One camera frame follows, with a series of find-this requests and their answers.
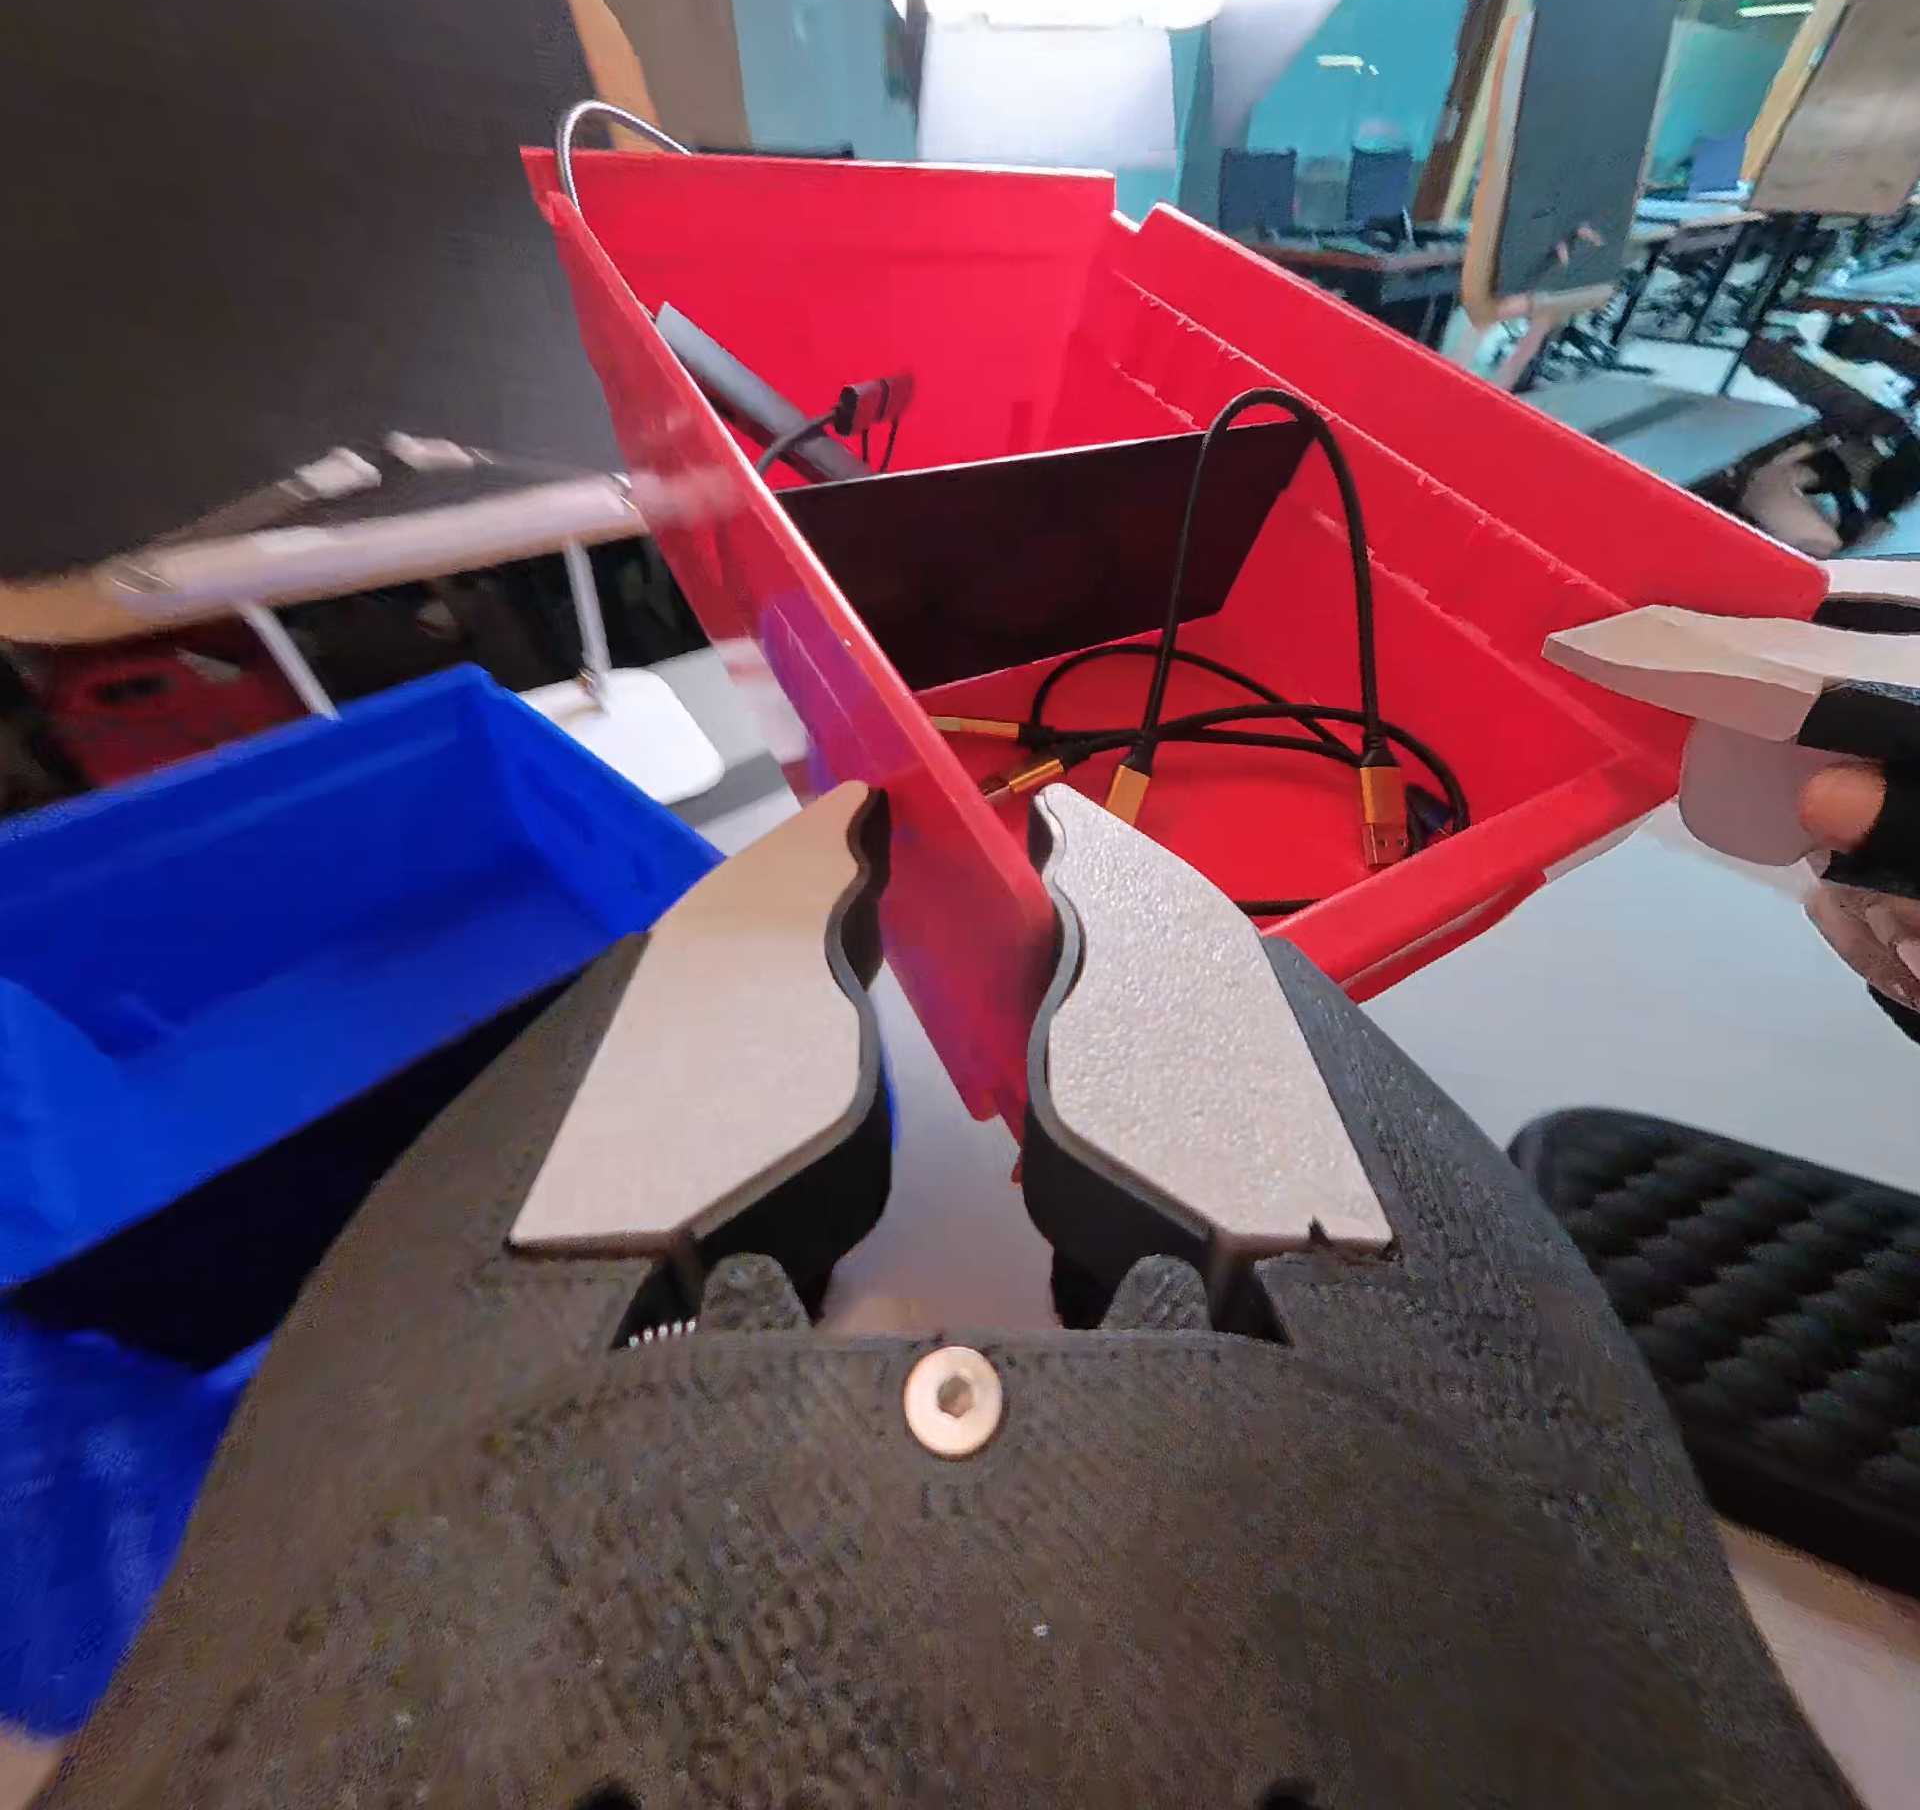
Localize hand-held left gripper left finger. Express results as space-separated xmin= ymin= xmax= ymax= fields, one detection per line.
xmin=506 ymin=782 xmax=897 ymax=1258

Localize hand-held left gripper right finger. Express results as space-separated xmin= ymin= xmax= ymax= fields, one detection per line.
xmin=1024 ymin=782 xmax=1396 ymax=1271

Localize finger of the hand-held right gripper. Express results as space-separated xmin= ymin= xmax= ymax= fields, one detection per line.
xmin=1543 ymin=607 xmax=1826 ymax=746
xmin=1680 ymin=728 xmax=1849 ymax=869

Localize black cable wide orange plugs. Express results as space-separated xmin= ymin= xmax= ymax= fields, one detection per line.
xmin=1103 ymin=388 xmax=1419 ymax=869

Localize red plastic bin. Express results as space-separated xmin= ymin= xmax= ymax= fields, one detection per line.
xmin=521 ymin=147 xmax=1833 ymax=1136

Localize person's right hand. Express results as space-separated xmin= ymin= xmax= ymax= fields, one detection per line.
xmin=1803 ymin=763 xmax=1920 ymax=1009

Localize blue plastic bin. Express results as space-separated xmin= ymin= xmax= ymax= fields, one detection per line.
xmin=0 ymin=662 xmax=902 ymax=1738

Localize black honeycomb pad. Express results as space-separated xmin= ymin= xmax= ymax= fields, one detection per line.
xmin=1507 ymin=1107 xmax=1920 ymax=1593

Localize black bin divider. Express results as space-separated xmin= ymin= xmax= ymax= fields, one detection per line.
xmin=770 ymin=421 xmax=1321 ymax=694

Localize black board wooden rim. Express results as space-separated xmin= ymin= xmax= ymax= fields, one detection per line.
xmin=1460 ymin=0 xmax=1696 ymax=327
xmin=0 ymin=0 xmax=752 ymax=643

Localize black cable slim gold plugs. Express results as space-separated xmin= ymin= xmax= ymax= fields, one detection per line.
xmin=927 ymin=644 xmax=1476 ymax=925

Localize grey usb hub with cable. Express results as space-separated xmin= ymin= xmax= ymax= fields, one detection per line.
xmin=652 ymin=303 xmax=919 ymax=491

